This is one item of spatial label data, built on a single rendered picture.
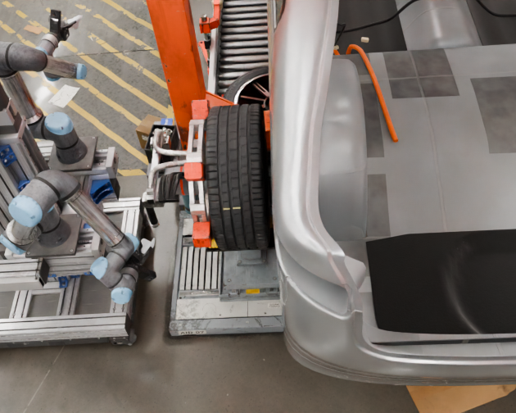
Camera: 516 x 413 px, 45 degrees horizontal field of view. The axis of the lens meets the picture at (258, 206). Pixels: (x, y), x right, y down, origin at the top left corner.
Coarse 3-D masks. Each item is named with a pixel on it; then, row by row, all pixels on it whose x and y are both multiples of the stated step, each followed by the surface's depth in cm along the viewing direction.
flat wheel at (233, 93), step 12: (252, 72) 383; (264, 72) 382; (240, 84) 377; (252, 84) 380; (264, 84) 386; (228, 96) 371; (240, 96) 374; (252, 96) 388; (264, 96) 375; (264, 108) 366
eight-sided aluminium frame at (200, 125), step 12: (192, 120) 272; (204, 120) 273; (192, 132) 268; (204, 132) 272; (192, 144) 266; (204, 144) 302; (192, 156) 259; (192, 192) 260; (204, 192) 263; (192, 204) 261; (204, 204) 261; (192, 216) 265; (204, 216) 265
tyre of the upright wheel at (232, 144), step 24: (216, 120) 263; (240, 120) 262; (264, 120) 293; (216, 144) 256; (240, 144) 255; (216, 168) 253; (240, 168) 253; (216, 192) 254; (240, 192) 254; (264, 192) 255; (216, 216) 258; (240, 216) 258; (264, 216) 259; (216, 240) 269; (240, 240) 269; (264, 240) 269
